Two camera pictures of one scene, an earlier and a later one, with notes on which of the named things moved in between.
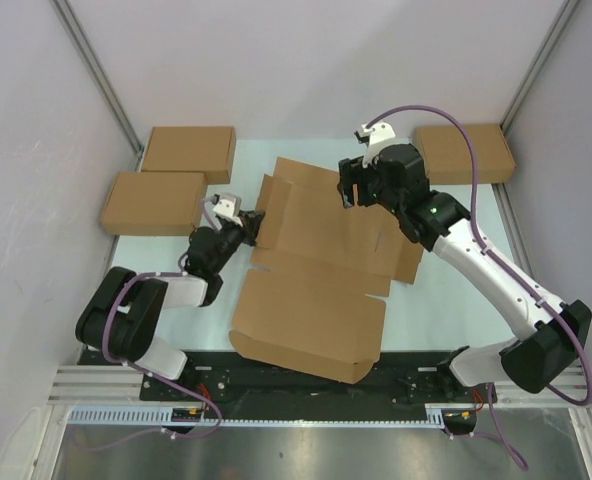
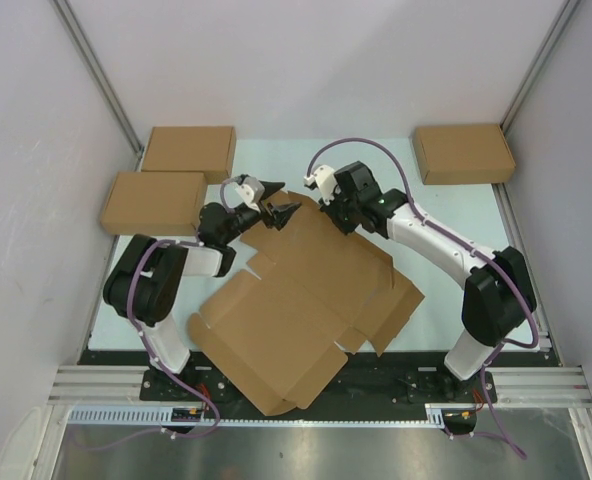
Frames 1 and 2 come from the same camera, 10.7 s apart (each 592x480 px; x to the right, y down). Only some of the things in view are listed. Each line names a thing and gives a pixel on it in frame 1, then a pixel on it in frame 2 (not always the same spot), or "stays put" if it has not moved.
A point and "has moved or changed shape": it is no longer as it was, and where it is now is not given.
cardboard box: x=154 y=203 stays put
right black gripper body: x=386 y=197 -> x=343 y=212
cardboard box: x=314 y=304 has moved or changed shape
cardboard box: x=193 y=149 stays put
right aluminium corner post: x=534 y=71 stays put
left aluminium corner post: x=68 y=15 stays put
